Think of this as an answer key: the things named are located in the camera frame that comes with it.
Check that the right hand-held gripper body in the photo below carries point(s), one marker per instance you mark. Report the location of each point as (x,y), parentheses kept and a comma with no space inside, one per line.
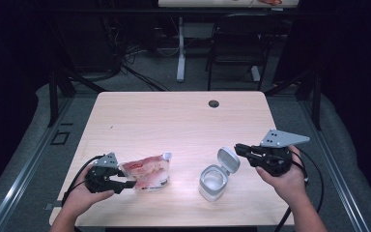
(275,161)

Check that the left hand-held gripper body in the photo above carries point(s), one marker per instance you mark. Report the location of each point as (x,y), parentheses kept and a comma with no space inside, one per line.
(98,180)

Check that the pink white spouted refill pouch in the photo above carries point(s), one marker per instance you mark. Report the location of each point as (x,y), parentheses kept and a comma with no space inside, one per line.
(148,174)

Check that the clear container with grey lid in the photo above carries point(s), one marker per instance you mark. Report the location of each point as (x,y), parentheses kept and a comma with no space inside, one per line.
(212,183)

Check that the person's left hand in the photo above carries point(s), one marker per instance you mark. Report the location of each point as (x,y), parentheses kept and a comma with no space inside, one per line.
(77,199)

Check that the person's right hand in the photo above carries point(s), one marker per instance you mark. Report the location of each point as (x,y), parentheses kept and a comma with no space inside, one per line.
(288,187)

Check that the grey tape piece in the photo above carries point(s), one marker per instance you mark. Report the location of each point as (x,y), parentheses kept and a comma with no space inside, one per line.
(50,206)

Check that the black table grommet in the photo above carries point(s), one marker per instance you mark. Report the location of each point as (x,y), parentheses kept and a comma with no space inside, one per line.
(214,103)

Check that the black square floor socket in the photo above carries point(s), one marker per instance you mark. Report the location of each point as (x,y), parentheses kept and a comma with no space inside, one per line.
(53,138)

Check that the black metal stand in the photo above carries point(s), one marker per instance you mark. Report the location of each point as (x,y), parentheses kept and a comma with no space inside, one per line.
(317,103)
(53,96)

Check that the black folding chair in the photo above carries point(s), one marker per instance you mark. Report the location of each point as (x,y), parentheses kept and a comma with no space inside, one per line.
(238,42)

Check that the white background desk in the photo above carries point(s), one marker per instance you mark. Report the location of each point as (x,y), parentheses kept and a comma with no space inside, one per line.
(181,48)

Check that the orange thing on background desk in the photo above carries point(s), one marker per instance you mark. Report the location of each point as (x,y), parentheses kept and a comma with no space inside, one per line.
(270,2)

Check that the aluminium floor rail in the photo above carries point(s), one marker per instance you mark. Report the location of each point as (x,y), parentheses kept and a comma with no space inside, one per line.
(29,167)
(335,170)

